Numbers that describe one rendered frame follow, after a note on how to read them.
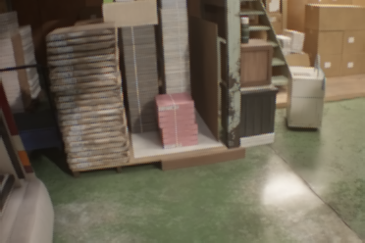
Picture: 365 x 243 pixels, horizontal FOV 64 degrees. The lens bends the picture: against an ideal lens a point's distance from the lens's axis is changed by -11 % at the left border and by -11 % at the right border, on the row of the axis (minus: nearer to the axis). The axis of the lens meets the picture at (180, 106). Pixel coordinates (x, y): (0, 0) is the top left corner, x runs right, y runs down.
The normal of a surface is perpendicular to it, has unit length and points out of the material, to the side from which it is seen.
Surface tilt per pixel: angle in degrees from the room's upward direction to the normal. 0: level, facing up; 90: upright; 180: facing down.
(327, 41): 90
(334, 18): 90
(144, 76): 90
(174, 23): 90
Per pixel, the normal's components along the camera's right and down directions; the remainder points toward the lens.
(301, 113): -0.22, 0.36
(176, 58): 0.20, 0.35
